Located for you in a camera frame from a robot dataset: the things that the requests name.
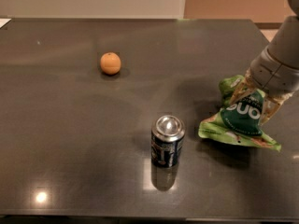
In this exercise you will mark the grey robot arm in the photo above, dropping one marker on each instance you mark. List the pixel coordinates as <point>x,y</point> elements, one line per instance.
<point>285,44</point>

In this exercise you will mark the orange fruit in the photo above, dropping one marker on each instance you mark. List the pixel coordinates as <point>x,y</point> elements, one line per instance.
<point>110,63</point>

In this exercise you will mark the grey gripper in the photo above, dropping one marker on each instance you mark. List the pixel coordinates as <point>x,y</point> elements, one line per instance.
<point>272,72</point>

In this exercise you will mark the green rice chip bag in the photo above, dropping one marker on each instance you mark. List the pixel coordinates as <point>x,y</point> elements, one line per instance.
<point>238,124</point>

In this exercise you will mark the black pepsi can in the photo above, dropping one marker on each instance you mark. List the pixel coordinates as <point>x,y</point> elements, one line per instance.
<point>167,134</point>

